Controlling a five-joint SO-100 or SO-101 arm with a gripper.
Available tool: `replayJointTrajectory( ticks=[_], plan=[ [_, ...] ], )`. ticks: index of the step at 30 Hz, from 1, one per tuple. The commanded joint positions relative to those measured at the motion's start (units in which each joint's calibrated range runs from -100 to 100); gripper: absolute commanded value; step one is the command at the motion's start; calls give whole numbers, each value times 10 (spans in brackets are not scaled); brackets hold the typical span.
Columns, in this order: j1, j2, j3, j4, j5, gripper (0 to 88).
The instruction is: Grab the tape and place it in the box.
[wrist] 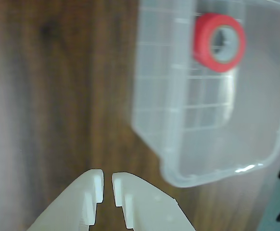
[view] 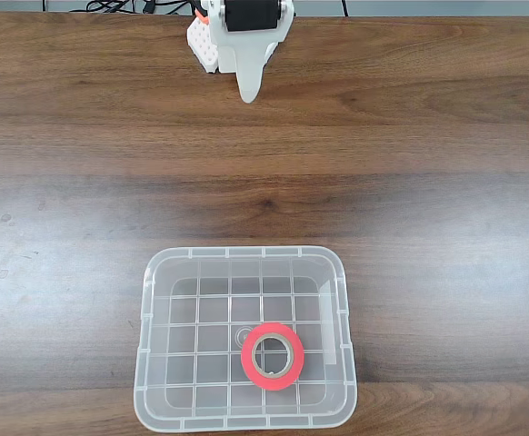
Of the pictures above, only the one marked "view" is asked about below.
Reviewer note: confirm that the red tape roll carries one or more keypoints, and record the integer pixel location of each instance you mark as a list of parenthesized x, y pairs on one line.
[(271, 382)]

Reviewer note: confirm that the clear plastic box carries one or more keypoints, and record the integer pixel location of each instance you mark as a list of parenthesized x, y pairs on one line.
[(201, 338)]

